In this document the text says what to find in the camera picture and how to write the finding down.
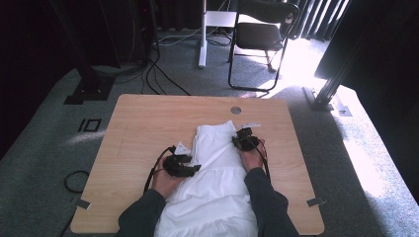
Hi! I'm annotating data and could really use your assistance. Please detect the grey tape tab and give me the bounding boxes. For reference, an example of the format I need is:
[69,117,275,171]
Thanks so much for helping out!
[305,197,327,208]
[75,198,92,210]

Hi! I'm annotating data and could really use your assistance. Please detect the black stand with flat base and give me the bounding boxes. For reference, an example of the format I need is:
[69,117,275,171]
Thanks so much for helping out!
[48,0,117,106]

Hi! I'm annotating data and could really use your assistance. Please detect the black folding chair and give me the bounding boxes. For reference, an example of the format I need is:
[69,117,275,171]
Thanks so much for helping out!
[227,0,301,93]

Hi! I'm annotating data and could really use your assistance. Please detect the person's right hand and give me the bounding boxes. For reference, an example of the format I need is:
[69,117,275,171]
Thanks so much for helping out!
[237,138,268,174]

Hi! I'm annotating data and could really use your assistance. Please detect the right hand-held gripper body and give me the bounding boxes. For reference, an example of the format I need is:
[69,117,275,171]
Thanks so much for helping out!
[235,122,262,152]

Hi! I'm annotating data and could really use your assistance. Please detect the black floor cables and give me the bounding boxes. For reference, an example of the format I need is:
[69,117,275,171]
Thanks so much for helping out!
[140,39,192,97]

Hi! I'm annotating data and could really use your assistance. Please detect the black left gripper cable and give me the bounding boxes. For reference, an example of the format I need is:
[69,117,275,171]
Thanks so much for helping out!
[142,145,176,196]

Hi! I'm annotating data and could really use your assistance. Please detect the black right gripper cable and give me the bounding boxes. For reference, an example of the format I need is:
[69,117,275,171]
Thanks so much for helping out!
[249,137,272,184]

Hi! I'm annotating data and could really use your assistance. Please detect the white floor cable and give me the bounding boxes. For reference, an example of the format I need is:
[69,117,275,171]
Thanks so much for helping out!
[157,27,203,47]

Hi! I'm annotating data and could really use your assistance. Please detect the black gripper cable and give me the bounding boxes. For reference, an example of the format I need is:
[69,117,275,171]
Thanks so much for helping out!
[142,145,176,196]
[249,137,272,184]

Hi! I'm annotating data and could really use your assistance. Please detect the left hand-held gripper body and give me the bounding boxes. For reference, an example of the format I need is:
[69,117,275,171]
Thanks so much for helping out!
[162,141,192,178]

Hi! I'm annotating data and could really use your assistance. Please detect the black coiled floor cable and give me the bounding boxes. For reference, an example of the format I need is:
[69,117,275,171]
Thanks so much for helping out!
[63,169,91,195]

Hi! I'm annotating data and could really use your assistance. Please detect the black metal frame post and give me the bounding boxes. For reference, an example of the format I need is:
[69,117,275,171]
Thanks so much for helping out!
[301,31,374,113]

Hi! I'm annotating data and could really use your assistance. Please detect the grey floor plate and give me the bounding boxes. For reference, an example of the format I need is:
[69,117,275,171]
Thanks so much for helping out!
[337,105,354,119]

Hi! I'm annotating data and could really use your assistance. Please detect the dark pleated curtain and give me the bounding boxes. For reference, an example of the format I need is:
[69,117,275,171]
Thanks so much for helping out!
[286,0,351,42]

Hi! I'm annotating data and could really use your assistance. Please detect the white tiered skirt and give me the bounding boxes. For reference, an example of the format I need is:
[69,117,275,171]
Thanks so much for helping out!
[153,119,260,237]

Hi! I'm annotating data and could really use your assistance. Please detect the white desk leg frame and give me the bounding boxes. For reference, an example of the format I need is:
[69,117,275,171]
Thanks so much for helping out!
[197,0,239,70]

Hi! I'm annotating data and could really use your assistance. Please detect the person's left hand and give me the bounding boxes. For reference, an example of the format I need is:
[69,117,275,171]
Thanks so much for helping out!
[150,160,186,199]

